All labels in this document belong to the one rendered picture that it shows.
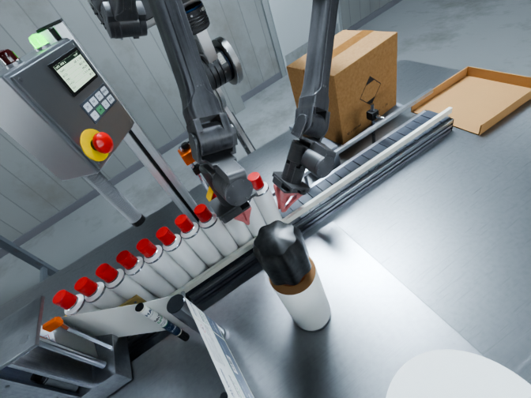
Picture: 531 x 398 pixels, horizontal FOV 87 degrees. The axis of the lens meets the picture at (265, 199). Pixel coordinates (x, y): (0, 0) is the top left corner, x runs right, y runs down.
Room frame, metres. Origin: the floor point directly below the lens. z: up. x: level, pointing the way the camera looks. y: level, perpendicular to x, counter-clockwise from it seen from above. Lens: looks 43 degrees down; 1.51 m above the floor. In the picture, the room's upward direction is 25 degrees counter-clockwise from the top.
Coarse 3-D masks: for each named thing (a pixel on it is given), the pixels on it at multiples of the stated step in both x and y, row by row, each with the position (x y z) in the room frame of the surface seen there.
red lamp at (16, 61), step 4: (0, 52) 0.54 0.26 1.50; (4, 52) 0.54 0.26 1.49; (8, 52) 0.54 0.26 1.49; (12, 52) 0.55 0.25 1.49; (0, 56) 0.54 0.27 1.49; (4, 56) 0.54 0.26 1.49; (8, 56) 0.54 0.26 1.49; (12, 56) 0.54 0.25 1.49; (16, 56) 0.55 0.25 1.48; (4, 60) 0.54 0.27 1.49; (8, 60) 0.54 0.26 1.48; (12, 60) 0.54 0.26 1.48; (16, 60) 0.54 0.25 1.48; (20, 60) 0.55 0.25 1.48; (4, 64) 0.54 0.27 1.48; (8, 64) 0.54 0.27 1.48; (12, 64) 0.54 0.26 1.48; (16, 64) 0.54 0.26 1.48; (8, 68) 0.54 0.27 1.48
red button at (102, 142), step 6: (102, 132) 0.53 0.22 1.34; (96, 138) 0.51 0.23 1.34; (102, 138) 0.51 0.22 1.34; (108, 138) 0.52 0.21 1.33; (96, 144) 0.50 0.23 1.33; (102, 144) 0.50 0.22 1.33; (108, 144) 0.51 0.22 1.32; (96, 150) 0.51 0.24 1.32; (102, 150) 0.50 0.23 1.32; (108, 150) 0.51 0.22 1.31
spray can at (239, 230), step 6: (222, 222) 0.53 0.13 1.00; (228, 222) 0.52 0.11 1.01; (234, 222) 0.52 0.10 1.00; (240, 222) 0.53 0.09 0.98; (228, 228) 0.52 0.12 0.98; (234, 228) 0.52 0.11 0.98; (240, 228) 0.52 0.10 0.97; (246, 228) 0.53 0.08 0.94; (234, 234) 0.52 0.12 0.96; (240, 234) 0.52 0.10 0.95; (246, 234) 0.52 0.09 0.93; (240, 240) 0.52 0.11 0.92; (246, 240) 0.52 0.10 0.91; (240, 246) 0.52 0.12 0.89
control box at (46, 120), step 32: (32, 64) 0.54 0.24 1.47; (0, 96) 0.51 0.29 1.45; (32, 96) 0.50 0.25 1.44; (64, 96) 0.54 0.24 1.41; (32, 128) 0.51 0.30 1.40; (64, 128) 0.50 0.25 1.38; (96, 128) 0.55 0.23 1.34; (128, 128) 0.62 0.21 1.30; (64, 160) 0.51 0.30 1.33; (96, 160) 0.50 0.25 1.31
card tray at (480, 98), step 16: (448, 80) 0.87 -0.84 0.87; (464, 80) 0.87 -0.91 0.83; (480, 80) 0.83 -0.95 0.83; (496, 80) 0.79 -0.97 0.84; (512, 80) 0.74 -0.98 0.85; (528, 80) 0.69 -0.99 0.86; (432, 96) 0.86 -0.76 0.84; (448, 96) 0.82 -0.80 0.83; (464, 96) 0.78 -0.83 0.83; (480, 96) 0.74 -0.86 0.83; (496, 96) 0.71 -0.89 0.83; (512, 96) 0.68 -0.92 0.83; (528, 96) 0.63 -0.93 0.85; (416, 112) 0.81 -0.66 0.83; (464, 112) 0.71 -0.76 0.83; (480, 112) 0.67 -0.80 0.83; (496, 112) 0.64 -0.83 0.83; (464, 128) 0.64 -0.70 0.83; (480, 128) 0.58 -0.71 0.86
